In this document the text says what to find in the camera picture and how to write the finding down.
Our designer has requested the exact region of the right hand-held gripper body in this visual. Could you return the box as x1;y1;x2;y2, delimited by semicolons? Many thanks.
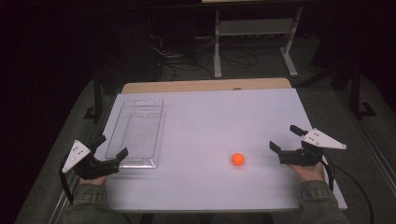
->
278;127;347;167

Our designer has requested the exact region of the person's right hand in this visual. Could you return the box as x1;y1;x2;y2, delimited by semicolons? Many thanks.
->
289;161;326;183

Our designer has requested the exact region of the black metal stand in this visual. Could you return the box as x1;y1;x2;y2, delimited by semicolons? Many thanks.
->
348;59;377;120
83;73;105;123

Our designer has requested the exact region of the clear plastic tray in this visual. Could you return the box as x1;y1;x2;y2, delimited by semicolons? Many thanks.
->
105;98;167;170

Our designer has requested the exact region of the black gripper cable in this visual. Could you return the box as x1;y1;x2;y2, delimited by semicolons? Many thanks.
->
320;154;375;224
58;157;77;206

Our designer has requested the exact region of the wooden board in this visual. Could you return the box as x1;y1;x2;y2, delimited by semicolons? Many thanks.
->
120;77;293;94

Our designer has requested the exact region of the white metal desk frame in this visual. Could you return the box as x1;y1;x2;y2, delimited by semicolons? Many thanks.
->
212;5;304;79

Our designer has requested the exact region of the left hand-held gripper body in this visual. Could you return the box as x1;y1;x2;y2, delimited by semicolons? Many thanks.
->
61;139;120;181

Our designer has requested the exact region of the person's left hand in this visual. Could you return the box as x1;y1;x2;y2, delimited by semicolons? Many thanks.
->
78;175;109;187

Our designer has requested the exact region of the tangle of floor cables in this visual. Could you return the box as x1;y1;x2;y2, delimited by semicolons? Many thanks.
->
148;32;261;82

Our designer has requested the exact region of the orange ball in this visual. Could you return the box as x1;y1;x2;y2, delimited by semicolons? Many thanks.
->
231;152;246;167

